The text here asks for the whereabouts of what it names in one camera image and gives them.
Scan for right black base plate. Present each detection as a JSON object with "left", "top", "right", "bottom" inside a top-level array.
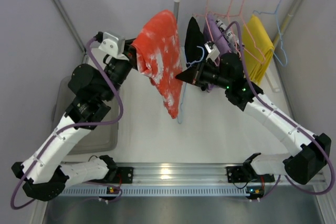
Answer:
[{"left": 226, "top": 165, "right": 275, "bottom": 184}]

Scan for yellow trousers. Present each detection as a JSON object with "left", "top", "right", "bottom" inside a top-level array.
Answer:
[{"left": 242, "top": 15, "right": 275, "bottom": 85}]

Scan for pink hanger with patterned trousers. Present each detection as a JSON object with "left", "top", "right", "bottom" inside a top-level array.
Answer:
[{"left": 214, "top": 0, "right": 241, "bottom": 57}]

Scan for aluminium mounting rail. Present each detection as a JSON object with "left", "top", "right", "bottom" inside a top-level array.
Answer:
[{"left": 39, "top": 162, "right": 326, "bottom": 186}]

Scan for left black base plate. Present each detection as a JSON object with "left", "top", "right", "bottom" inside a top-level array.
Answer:
[{"left": 107, "top": 167, "right": 134, "bottom": 185}]

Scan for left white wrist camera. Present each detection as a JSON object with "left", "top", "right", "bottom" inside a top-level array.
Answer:
[{"left": 98, "top": 32, "right": 128, "bottom": 61}]

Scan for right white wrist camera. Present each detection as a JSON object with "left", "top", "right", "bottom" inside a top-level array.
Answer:
[{"left": 204, "top": 41, "right": 220, "bottom": 61}]

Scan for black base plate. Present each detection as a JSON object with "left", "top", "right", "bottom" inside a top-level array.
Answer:
[
  {"left": 107, "top": 167, "right": 134, "bottom": 185},
  {"left": 226, "top": 165, "right": 275, "bottom": 184}
]

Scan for empty light blue hanger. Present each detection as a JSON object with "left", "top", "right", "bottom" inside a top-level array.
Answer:
[{"left": 253, "top": 0, "right": 288, "bottom": 67}]

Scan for light blue wire hanger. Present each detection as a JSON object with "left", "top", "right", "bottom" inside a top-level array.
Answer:
[{"left": 177, "top": 46, "right": 205, "bottom": 124}]

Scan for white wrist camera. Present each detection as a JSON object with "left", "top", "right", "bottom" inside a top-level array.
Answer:
[
  {"left": 204, "top": 41, "right": 220, "bottom": 61},
  {"left": 98, "top": 32, "right": 128, "bottom": 61}
]

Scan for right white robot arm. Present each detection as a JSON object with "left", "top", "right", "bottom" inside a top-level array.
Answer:
[{"left": 176, "top": 53, "right": 331, "bottom": 185}]

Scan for purple trousers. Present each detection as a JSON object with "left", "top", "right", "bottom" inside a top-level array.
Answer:
[{"left": 203, "top": 13, "right": 231, "bottom": 67}]

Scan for orange white patterned trousers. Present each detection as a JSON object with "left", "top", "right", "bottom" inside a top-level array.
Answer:
[{"left": 131, "top": 9, "right": 182, "bottom": 119}]

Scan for black white patterned trousers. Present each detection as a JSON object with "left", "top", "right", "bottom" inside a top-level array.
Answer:
[{"left": 215, "top": 19, "right": 240, "bottom": 53}]

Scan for pink hanger with yellow trousers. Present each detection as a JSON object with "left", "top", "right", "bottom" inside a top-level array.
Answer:
[{"left": 239, "top": 0, "right": 266, "bottom": 65}]

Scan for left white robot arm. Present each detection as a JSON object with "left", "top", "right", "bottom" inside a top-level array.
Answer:
[{"left": 12, "top": 37, "right": 137, "bottom": 201}]

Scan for slotted grey cable duct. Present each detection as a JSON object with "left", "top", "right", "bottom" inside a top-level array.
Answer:
[{"left": 60, "top": 185, "right": 250, "bottom": 197}]

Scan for translucent grey plastic bin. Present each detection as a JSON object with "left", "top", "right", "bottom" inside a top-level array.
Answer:
[{"left": 52, "top": 76, "right": 119, "bottom": 155}]

